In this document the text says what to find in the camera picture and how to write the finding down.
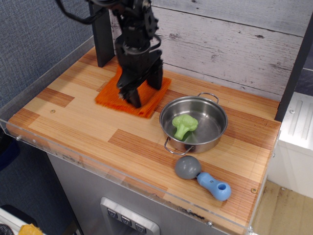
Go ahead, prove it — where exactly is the grey and blue toy ladle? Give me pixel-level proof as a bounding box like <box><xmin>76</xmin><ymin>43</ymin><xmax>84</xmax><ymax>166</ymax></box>
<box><xmin>175</xmin><ymin>156</ymin><xmax>231</xmax><ymax>201</ymax></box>

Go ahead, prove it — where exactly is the green toy broccoli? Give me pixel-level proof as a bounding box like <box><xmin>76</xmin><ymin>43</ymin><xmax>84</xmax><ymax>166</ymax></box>
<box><xmin>172</xmin><ymin>114</ymin><xmax>198</xmax><ymax>140</ymax></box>

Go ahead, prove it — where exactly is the dark grey right post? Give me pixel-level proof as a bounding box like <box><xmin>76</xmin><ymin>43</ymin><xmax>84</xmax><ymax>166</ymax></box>
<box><xmin>274</xmin><ymin>16</ymin><xmax>313</xmax><ymax>122</ymax></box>

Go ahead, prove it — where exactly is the stainless steel pot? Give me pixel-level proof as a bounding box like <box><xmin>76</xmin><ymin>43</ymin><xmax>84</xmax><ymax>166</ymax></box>
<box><xmin>159</xmin><ymin>92</ymin><xmax>228</xmax><ymax>155</ymax></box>

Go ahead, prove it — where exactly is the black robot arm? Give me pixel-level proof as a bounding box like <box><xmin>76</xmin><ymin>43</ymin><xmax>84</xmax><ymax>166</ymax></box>
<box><xmin>89</xmin><ymin>0</ymin><xmax>163</xmax><ymax>108</ymax></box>

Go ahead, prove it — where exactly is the orange cloth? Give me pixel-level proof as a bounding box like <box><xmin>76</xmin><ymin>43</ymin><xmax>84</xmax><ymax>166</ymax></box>
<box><xmin>95</xmin><ymin>66</ymin><xmax>171</xmax><ymax>118</ymax></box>

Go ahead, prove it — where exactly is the dark grey left post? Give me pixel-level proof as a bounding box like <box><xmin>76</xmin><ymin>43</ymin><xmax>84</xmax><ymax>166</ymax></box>
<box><xmin>89</xmin><ymin>3</ymin><xmax>115</xmax><ymax>68</ymax></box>

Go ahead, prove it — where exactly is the dark grey post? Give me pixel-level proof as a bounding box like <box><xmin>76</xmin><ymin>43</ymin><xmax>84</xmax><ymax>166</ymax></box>
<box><xmin>89</xmin><ymin>3</ymin><xmax>115</xmax><ymax>68</ymax></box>
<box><xmin>274</xmin><ymin>16</ymin><xmax>313</xmax><ymax>122</ymax></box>

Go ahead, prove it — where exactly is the clear acrylic table guard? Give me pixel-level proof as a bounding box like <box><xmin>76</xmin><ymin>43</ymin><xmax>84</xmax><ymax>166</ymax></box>
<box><xmin>0</xmin><ymin>39</ymin><xmax>280</xmax><ymax>235</ymax></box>

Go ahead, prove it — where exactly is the yellow cloth piece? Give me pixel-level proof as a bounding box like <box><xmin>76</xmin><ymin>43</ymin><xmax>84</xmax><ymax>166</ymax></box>
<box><xmin>18</xmin><ymin>224</ymin><xmax>44</xmax><ymax>235</ymax></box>

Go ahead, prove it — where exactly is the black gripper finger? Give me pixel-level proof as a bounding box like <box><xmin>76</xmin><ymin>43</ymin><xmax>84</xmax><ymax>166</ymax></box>
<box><xmin>124</xmin><ymin>89</ymin><xmax>141</xmax><ymax>108</ymax></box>
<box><xmin>147</xmin><ymin>68</ymin><xmax>163</xmax><ymax>90</ymax></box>

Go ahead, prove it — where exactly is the silver button panel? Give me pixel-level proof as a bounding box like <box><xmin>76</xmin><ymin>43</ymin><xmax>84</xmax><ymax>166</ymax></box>
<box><xmin>100</xmin><ymin>197</ymin><xmax>160</xmax><ymax>235</ymax></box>

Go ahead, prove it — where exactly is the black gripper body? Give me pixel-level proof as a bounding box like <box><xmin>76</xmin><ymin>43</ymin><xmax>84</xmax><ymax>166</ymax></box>
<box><xmin>115</xmin><ymin>36</ymin><xmax>162</xmax><ymax>94</ymax></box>

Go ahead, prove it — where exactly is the white aluminium rail block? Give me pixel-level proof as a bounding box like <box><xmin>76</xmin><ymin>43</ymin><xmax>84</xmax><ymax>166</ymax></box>
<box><xmin>268</xmin><ymin>92</ymin><xmax>313</xmax><ymax>198</ymax></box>

